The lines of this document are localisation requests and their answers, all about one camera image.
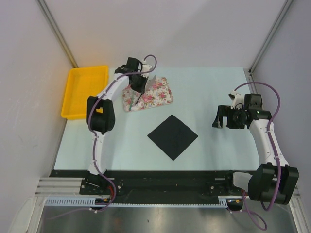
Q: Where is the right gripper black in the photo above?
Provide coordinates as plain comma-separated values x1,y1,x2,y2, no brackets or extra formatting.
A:
212,105,246,129

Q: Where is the iridescent green fork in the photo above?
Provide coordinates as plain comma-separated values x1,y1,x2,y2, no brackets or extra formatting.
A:
129,90,136,112

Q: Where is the silver table knife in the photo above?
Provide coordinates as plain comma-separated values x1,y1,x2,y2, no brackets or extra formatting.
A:
135,75,156,104

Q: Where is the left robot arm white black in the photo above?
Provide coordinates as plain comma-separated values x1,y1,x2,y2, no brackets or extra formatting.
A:
80,57,156,195

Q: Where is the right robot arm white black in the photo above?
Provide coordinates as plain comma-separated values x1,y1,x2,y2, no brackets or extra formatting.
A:
212,91,299,205

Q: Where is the floral pattern tray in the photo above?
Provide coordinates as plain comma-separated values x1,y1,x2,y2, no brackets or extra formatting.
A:
122,76,173,112

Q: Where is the yellow plastic bin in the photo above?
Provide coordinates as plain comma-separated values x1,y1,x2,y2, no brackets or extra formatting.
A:
61,66,109,120

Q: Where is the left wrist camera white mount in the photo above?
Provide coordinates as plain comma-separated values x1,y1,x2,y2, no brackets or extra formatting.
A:
141,62,153,73

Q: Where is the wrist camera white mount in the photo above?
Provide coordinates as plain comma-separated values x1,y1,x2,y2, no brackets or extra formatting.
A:
141,62,153,73
228,90,244,110

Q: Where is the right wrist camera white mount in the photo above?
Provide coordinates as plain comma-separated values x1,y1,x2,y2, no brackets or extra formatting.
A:
228,90,244,110

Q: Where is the white slotted cable duct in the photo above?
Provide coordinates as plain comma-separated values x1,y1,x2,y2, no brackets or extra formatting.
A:
45,196,230,207

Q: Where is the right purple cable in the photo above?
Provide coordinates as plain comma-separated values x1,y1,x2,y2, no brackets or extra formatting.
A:
233,82,281,231

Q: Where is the purple cable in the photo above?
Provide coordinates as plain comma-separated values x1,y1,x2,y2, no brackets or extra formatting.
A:
46,54,156,220
233,82,281,231

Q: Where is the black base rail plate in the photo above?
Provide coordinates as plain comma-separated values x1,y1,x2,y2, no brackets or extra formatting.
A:
50,170,242,203

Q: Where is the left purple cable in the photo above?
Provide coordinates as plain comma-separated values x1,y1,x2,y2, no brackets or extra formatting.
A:
46,54,156,220

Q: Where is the right aluminium frame post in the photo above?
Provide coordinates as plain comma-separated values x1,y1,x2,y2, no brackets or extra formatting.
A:
248,0,295,75

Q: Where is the aluminium frame post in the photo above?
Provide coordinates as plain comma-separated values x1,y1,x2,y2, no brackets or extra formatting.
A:
248,0,295,75
35,0,78,68

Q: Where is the left aluminium frame post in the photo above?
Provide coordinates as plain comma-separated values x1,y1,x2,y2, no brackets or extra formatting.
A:
35,0,78,68

